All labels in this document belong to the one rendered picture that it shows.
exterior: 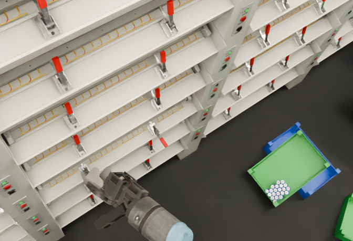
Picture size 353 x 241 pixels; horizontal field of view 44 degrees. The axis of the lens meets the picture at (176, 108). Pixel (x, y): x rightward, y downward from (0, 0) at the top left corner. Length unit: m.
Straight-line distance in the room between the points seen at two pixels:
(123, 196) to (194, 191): 0.83
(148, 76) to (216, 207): 1.01
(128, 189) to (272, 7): 0.67
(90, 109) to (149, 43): 0.25
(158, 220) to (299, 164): 1.07
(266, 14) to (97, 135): 0.61
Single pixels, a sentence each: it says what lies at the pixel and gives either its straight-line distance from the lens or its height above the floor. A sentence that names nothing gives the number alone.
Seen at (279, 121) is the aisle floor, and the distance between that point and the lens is 2.27.
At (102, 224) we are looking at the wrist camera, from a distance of 1.30.
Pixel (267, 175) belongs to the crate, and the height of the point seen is 0.03.
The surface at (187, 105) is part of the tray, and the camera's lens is 1.57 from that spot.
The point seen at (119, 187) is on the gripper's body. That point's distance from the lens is 1.23.
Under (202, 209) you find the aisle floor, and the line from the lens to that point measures 2.03.
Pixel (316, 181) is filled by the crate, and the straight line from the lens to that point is 2.21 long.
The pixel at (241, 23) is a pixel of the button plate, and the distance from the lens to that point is 1.19.
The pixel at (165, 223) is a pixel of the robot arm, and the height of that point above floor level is 0.81.
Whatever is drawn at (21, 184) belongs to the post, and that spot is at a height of 0.81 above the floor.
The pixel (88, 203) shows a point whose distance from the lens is 1.84.
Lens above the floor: 1.95
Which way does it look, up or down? 63 degrees down
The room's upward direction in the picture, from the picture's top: 14 degrees clockwise
